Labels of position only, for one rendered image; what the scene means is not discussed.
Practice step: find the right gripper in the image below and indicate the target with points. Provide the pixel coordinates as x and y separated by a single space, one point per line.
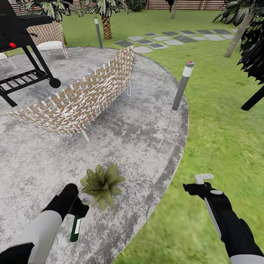
196 188

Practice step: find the insectifuge atomizer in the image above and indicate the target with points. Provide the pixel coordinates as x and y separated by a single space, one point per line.
75 229

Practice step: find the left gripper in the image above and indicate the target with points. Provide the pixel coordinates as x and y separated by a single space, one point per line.
80 210

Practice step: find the pot plant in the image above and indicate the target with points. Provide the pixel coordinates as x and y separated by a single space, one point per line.
101 185

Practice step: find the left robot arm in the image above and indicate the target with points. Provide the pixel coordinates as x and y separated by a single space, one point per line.
33 245

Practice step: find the charcoal grill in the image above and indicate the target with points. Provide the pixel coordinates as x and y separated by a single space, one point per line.
13 34

